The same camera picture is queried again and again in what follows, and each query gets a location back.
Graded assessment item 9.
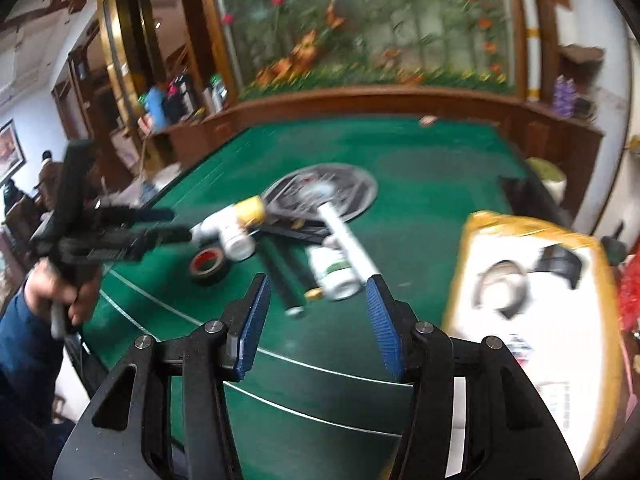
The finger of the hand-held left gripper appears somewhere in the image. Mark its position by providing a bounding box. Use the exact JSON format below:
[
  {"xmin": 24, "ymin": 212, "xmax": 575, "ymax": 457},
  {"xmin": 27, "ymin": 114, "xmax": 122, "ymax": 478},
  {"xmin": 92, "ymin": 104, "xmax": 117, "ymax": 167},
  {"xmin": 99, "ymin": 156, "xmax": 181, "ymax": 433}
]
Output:
[
  {"xmin": 95, "ymin": 206, "xmax": 177, "ymax": 225},
  {"xmin": 125, "ymin": 226, "xmax": 194, "ymax": 262}
]

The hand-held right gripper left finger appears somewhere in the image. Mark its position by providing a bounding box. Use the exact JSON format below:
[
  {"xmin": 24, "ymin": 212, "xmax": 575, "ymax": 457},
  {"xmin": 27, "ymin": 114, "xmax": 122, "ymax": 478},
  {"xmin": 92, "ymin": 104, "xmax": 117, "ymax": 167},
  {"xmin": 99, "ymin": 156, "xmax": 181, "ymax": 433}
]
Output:
[{"xmin": 52, "ymin": 272, "xmax": 273, "ymax": 480}]

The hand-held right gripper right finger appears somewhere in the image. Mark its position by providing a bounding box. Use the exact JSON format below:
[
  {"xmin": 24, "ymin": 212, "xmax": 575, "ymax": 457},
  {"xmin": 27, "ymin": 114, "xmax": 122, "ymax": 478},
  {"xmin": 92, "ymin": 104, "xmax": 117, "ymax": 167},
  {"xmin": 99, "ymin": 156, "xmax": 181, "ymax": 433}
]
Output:
[{"xmin": 365, "ymin": 275, "xmax": 581, "ymax": 480}]

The dark green tube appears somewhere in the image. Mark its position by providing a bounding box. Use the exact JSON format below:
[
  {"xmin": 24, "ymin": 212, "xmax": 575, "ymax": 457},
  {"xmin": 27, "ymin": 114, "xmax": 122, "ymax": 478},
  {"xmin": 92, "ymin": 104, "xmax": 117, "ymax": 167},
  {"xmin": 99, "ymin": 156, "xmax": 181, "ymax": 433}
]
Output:
[{"xmin": 257, "ymin": 240, "xmax": 307, "ymax": 318}]

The plain white bottle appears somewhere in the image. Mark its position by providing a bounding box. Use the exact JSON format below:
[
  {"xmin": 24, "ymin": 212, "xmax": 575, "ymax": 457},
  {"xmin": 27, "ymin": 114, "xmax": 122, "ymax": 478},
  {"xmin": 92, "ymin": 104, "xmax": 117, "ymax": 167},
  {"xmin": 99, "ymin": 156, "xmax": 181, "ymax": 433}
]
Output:
[
  {"xmin": 221, "ymin": 227, "xmax": 256, "ymax": 262},
  {"xmin": 192, "ymin": 205, "xmax": 246, "ymax": 243}
]

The black tape roll red core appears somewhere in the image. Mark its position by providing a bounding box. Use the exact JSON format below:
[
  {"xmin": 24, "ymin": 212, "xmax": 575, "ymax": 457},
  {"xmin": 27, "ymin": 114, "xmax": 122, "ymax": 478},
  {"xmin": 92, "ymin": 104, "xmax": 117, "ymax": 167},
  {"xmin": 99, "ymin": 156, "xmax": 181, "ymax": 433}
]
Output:
[{"xmin": 189, "ymin": 247, "xmax": 232, "ymax": 286}]

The white bottle green label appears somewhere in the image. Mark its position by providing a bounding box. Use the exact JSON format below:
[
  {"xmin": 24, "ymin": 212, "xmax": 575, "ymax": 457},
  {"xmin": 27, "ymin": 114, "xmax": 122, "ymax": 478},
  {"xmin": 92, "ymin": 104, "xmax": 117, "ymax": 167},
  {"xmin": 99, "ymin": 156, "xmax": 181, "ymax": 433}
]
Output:
[{"xmin": 306, "ymin": 245, "xmax": 362, "ymax": 302}]

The white plastic pipe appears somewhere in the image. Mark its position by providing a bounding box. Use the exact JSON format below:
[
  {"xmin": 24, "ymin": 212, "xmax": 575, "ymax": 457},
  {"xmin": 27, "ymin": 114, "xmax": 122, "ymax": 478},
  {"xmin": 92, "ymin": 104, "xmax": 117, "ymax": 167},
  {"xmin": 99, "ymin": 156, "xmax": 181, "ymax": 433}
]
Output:
[{"xmin": 317, "ymin": 203, "xmax": 383, "ymax": 286}]

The black board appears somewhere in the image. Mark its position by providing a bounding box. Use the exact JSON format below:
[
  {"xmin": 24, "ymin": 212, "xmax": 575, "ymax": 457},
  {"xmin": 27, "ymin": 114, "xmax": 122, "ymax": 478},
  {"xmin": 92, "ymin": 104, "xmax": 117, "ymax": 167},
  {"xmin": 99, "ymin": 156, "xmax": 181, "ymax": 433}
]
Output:
[{"xmin": 257, "ymin": 222, "xmax": 333, "ymax": 246}]

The cardboard box yellow tape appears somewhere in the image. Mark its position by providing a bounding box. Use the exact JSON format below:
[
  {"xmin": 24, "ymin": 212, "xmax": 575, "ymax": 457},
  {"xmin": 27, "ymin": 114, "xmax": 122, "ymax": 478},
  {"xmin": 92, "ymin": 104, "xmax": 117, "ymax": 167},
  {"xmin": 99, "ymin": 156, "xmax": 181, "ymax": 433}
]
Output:
[{"xmin": 442, "ymin": 210, "xmax": 626, "ymax": 466}]

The person's left forearm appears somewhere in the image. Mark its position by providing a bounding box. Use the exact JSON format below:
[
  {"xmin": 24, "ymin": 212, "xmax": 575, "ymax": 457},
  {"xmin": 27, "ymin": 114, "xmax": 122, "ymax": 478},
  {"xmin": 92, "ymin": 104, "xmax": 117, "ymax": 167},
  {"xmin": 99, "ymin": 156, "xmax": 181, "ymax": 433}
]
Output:
[{"xmin": 0, "ymin": 282, "xmax": 76, "ymax": 480}]

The person's left hand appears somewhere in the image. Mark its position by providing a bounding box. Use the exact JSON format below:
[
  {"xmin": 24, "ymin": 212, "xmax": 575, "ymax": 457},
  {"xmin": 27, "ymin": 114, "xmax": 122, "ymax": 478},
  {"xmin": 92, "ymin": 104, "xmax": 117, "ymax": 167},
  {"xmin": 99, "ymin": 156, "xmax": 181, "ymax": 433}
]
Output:
[{"xmin": 24, "ymin": 257, "xmax": 103, "ymax": 329}]

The wooden side cabinet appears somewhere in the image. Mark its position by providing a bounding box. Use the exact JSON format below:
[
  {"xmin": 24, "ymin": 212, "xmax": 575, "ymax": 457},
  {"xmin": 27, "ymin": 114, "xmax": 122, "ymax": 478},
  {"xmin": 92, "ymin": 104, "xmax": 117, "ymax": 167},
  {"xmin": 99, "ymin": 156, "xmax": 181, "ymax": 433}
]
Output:
[{"xmin": 110, "ymin": 105, "xmax": 241, "ymax": 173}]

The blue plastic container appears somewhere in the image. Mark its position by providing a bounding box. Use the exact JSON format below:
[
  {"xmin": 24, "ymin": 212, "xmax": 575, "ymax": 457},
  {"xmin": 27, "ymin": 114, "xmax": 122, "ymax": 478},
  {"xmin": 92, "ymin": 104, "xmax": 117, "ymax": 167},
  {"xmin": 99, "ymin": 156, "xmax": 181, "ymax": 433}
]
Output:
[{"xmin": 142, "ymin": 85, "xmax": 168, "ymax": 128}]

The grey tape roll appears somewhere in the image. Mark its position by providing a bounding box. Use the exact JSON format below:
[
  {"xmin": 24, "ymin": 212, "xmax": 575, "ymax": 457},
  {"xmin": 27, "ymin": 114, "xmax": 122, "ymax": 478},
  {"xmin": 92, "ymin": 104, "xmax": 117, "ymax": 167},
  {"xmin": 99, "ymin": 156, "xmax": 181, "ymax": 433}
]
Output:
[{"xmin": 472, "ymin": 260, "xmax": 531, "ymax": 321}]

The round table control panel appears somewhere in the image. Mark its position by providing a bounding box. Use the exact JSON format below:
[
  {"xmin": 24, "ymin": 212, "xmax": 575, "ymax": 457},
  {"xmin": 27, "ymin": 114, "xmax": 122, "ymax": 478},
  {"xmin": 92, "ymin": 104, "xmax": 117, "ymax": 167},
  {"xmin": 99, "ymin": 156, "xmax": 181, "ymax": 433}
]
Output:
[{"xmin": 261, "ymin": 162, "xmax": 378, "ymax": 223}]

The black plastic object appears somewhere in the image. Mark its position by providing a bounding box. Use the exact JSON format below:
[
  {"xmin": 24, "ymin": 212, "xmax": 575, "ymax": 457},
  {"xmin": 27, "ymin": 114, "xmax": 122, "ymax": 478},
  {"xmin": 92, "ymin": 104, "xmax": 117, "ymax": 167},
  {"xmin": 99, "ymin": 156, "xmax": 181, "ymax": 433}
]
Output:
[{"xmin": 537, "ymin": 242, "xmax": 586, "ymax": 291}]

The pale green bucket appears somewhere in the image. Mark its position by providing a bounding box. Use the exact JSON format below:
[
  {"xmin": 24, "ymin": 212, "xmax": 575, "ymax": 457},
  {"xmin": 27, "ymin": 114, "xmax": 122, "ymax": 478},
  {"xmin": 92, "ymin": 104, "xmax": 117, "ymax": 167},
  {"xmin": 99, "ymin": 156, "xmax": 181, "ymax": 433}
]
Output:
[{"xmin": 525, "ymin": 156, "xmax": 568, "ymax": 201}]

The red tinsel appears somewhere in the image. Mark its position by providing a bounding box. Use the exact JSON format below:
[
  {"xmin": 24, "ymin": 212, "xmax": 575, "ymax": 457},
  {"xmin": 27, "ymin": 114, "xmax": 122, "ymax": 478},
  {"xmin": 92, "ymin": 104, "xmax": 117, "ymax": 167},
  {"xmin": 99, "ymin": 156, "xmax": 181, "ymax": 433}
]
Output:
[{"xmin": 617, "ymin": 260, "xmax": 640, "ymax": 342}]

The glass artificial flower display case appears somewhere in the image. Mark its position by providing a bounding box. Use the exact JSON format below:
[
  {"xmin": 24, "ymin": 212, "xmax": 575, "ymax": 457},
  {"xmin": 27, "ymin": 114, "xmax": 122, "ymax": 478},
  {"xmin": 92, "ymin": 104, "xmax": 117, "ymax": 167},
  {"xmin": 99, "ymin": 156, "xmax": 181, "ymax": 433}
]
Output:
[{"xmin": 200, "ymin": 0, "xmax": 521, "ymax": 98}]

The purple bottle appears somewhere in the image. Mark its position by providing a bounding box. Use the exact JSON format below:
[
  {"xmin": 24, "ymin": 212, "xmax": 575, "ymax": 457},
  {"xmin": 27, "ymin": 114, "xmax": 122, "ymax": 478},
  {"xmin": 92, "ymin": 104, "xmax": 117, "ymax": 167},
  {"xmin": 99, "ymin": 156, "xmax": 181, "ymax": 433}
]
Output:
[
  {"xmin": 564, "ymin": 77, "xmax": 581, "ymax": 118},
  {"xmin": 552, "ymin": 76, "xmax": 569, "ymax": 117}
]

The framed wall picture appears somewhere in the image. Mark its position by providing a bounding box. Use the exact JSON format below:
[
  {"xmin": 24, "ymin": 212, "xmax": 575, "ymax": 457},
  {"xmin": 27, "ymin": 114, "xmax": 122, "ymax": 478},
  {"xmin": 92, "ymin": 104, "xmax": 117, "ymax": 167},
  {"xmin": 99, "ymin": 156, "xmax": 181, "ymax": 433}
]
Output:
[{"xmin": 0, "ymin": 120, "xmax": 27, "ymax": 182}]

